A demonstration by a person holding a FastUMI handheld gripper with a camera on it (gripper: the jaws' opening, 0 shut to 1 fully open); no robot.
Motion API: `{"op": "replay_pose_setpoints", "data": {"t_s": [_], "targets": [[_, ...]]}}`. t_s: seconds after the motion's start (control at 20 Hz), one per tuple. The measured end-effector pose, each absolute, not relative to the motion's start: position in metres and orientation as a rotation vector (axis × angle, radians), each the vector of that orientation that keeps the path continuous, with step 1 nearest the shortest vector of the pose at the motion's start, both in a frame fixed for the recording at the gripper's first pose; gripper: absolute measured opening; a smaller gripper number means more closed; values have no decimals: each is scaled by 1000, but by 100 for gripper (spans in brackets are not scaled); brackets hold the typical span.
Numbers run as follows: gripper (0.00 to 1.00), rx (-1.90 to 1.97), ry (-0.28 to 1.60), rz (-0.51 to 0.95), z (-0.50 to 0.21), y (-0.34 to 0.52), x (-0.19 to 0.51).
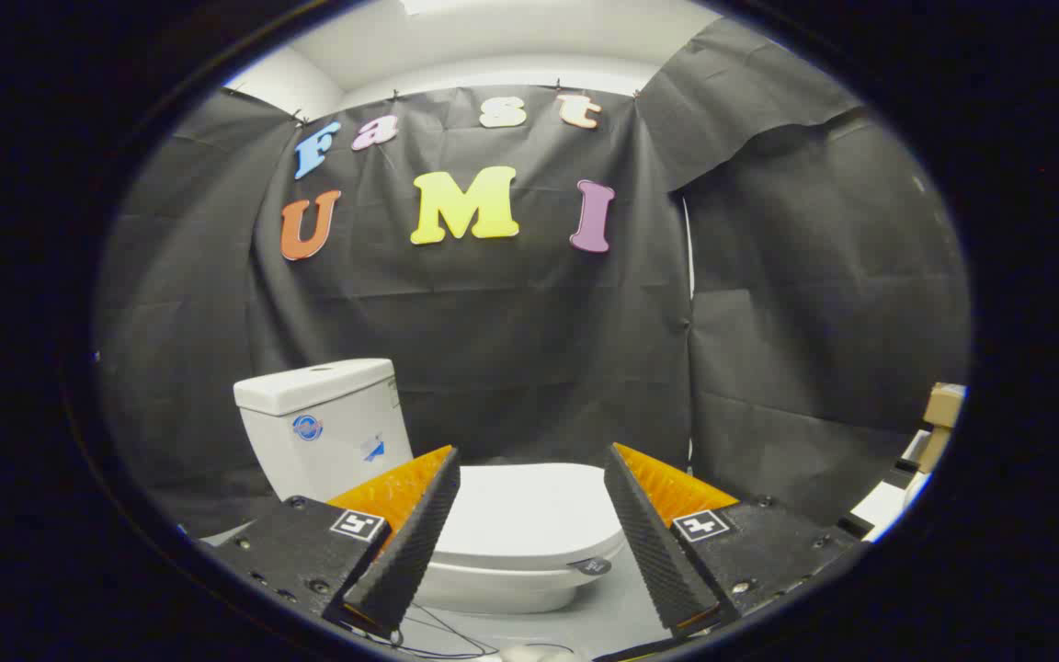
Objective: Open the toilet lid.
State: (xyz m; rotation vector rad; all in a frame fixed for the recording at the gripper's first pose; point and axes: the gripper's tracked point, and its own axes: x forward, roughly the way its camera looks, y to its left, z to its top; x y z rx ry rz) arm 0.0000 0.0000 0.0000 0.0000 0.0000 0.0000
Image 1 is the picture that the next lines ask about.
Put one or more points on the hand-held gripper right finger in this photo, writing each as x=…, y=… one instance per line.
x=663, y=561

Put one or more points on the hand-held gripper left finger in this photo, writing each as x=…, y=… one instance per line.
x=405, y=561

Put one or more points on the white toilet lid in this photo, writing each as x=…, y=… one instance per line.
x=529, y=515

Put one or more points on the white toilet bowl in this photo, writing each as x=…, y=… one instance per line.
x=493, y=593

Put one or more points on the white toilet tank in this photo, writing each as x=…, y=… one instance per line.
x=327, y=455

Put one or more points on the white flat box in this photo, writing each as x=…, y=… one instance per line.
x=879, y=506

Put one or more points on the black backdrop cloth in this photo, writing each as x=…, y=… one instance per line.
x=529, y=322

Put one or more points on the brown cardboard box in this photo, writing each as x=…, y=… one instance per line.
x=943, y=405

